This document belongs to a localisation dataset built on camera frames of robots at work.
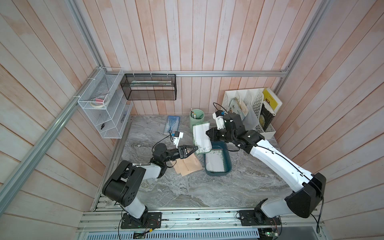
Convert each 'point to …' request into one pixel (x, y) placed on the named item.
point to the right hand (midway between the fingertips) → (205, 132)
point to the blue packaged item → (172, 124)
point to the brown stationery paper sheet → (188, 164)
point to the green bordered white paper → (201, 139)
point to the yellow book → (273, 100)
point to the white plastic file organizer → (256, 107)
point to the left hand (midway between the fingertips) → (196, 150)
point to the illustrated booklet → (238, 107)
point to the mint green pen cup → (196, 117)
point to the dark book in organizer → (266, 115)
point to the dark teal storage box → (226, 157)
